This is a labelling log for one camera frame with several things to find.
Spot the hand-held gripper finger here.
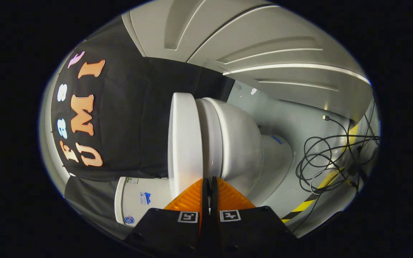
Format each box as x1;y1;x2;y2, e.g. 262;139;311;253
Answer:
124;178;210;257
210;176;298;257

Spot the white toilet lid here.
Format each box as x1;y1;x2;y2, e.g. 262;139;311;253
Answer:
168;92;204;199

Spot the white toilet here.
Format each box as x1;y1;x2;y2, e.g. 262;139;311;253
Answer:
115;97;294;227

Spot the yellow black floor tape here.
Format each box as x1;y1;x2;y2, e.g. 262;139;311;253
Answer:
281;124;359;223

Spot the black backdrop cloth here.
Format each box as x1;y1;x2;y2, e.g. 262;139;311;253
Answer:
51;16;236;240

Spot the white cabinet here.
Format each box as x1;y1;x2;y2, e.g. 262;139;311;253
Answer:
122;0;372;122

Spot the black cable tangle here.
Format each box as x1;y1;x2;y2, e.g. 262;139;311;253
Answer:
295;104;381;233

